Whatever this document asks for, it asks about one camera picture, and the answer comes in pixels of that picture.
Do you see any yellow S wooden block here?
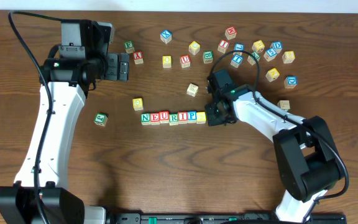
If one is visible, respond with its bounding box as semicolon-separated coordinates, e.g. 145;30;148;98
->
196;111;206;124

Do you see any blue P wooden block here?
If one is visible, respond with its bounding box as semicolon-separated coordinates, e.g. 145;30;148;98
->
187;111;197;123

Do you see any red i block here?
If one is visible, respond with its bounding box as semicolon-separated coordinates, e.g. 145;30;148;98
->
178;111;188;124
218;40;229;54

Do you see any green R wooden block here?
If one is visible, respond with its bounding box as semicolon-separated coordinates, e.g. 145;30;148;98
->
169;113;179;126

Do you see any green N wooden block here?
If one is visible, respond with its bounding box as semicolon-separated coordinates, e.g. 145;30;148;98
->
141;113;151;125

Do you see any red u block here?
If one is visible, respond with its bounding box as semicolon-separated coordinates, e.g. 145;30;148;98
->
159;111;170;124
180;55;191;68

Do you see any red E wooden block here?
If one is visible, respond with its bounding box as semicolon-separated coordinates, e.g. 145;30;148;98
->
150;113;160;125

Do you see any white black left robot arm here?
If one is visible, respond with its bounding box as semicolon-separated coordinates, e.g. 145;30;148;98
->
0;50;129;223

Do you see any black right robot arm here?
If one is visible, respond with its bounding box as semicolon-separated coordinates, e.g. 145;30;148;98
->
205;83;349;223

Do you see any red X wooden block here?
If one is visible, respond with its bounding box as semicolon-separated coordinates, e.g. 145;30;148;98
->
132;51;144;64

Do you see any green F wooden block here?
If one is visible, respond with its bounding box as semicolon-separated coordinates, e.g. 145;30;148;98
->
124;40;135;54

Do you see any plain wood top block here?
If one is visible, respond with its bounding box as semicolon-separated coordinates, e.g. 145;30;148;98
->
186;83;199;97

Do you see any yellow G wooden block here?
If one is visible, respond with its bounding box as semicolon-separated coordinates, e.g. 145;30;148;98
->
132;98;144;111

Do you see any yellow O wooden block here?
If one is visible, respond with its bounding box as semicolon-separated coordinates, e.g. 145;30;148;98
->
162;55;172;68

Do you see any green J wooden block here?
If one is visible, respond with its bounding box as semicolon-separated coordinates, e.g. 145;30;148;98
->
94;113;108;126

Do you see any blue T wooden block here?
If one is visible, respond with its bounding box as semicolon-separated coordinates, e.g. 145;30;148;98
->
231;54;244;68

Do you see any blue X wooden block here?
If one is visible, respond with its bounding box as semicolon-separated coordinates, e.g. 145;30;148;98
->
160;30;172;44

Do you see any green B wooden block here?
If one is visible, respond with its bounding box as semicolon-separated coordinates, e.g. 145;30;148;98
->
203;50;214;63

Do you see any green Z wooden block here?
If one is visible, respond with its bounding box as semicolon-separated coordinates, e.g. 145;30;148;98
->
247;52;260;65

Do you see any yellow A wooden block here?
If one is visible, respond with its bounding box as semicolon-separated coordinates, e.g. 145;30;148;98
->
265;68;280;82

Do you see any wood L top block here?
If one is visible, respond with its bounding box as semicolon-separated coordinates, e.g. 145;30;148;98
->
277;100;290;111

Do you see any blue L wooden block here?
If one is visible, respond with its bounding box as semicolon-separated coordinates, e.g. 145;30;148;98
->
233;43;245;55

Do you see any yellow block upper middle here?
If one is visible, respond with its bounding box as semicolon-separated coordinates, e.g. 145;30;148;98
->
188;40;201;55

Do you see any blue D block lower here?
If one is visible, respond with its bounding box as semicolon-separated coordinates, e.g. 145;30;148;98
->
284;76;298;89

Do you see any blue d block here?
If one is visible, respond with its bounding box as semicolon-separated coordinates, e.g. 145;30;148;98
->
270;41;283;54
284;76;298;89

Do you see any yellow block near D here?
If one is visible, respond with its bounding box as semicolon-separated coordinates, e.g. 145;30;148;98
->
252;40;265;54

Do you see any blue 5 wooden block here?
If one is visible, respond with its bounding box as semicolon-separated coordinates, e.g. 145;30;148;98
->
264;48;277;62

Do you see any red H wooden block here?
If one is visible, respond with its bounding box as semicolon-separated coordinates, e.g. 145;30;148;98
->
225;26;237;40

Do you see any blue D block upper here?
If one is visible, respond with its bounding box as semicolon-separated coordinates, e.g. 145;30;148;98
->
270;41;283;54

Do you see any yellow 8 wooden block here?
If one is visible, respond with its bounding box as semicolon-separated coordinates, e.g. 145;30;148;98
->
282;51;295;64

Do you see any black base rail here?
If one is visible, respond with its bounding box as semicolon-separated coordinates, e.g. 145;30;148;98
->
113;212;347;224

